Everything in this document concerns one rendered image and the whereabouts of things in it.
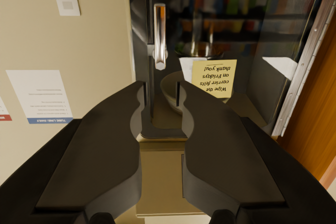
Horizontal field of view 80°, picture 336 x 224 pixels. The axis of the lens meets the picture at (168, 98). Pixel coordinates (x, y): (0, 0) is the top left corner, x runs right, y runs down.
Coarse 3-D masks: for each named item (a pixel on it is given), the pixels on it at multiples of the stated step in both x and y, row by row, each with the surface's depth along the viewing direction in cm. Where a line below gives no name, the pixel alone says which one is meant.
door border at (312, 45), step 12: (324, 0) 30; (324, 12) 31; (312, 24) 32; (312, 36) 33; (312, 48) 34; (300, 60) 35; (300, 72) 36; (288, 96) 39; (288, 108) 41; (288, 120) 42; (276, 132) 44
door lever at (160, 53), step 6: (156, 6) 25; (162, 6) 25; (156, 12) 26; (162, 12) 26; (156, 18) 26; (162, 18) 26; (156, 24) 26; (162, 24) 26; (156, 30) 27; (162, 30) 27; (156, 36) 27; (162, 36) 27; (156, 42) 28; (162, 42) 28; (156, 48) 28; (162, 48) 28; (156, 54) 28; (162, 54) 28; (156, 60) 29; (162, 60) 29; (156, 66) 29; (162, 66) 29
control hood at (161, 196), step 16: (144, 144) 45; (160, 144) 45; (176, 144) 45; (144, 160) 43; (160, 160) 43; (176, 160) 43; (144, 176) 42; (160, 176) 42; (176, 176) 42; (144, 192) 41; (160, 192) 42; (176, 192) 42; (144, 208) 41; (160, 208) 41; (176, 208) 41; (192, 208) 41
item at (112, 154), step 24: (120, 96) 10; (144, 96) 12; (96, 120) 8; (120, 120) 8; (72, 144) 7; (96, 144) 7; (120, 144) 7; (72, 168) 6; (96, 168) 6; (120, 168) 6; (48, 192) 6; (72, 192) 6; (96, 192) 6; (120, 192) 6
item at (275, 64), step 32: (128, 0) 29; (160, 0) 29; (192, 0) 30; (224, 0) 30; (256, 0) 30; (288, 0) 30; (320, 0) 30; (192, 32) 32; (224, 32) 32; (256, 32) 32; (288, 32) 33; (256, 64) 35; (288, 64) 36; (160, 96) 38; (256, 96) 39; (160, 128) 42
